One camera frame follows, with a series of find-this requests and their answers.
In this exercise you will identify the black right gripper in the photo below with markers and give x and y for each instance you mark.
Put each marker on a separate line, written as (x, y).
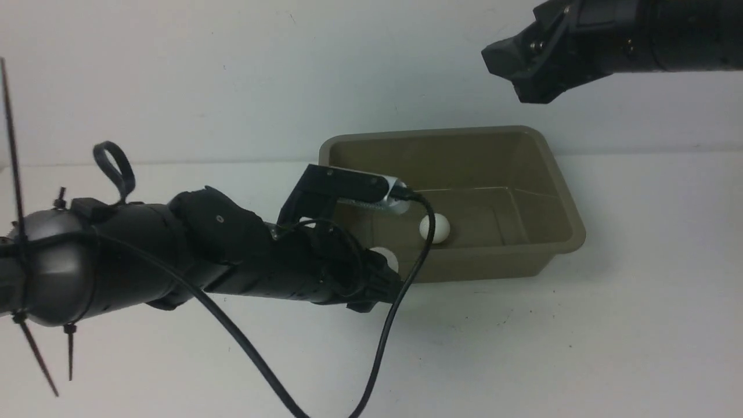
(556, 53)

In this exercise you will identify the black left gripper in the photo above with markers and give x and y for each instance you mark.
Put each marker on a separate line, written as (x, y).
(339, 270)

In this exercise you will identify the white table-tennis ball with logo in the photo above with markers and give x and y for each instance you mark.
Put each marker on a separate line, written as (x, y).
(392, 259)

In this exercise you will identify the brown plastic bin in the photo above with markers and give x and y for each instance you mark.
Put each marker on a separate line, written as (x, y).
(509, 208)

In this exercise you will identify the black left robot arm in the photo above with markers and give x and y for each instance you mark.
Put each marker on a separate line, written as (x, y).
(71, 263)

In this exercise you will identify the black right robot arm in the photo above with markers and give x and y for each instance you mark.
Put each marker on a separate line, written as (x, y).
(673, 37)

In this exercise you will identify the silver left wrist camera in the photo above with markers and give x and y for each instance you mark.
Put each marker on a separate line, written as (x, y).
(321, 188)

